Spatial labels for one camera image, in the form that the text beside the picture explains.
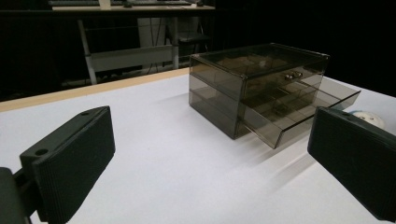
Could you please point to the small white round object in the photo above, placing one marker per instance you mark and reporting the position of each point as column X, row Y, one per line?
column 370, row 118

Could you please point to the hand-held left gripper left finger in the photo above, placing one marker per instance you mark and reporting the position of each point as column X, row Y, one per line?
column 73, row 163

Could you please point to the black keyboard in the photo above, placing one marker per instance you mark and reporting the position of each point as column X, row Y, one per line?
column 74, row 2

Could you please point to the dark office chair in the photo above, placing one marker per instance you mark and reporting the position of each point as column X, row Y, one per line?
column 190, row 39

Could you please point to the white metal desk frame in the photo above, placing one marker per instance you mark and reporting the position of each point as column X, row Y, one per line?
column 124, row 57

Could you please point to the smoky transparent drawer organizer box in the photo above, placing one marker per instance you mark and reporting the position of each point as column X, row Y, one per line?
column 218, row 90

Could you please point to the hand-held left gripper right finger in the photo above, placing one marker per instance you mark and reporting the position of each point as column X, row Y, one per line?
column 355, row 155

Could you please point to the wooden desk top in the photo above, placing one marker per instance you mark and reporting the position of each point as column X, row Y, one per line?
column 134, row 8

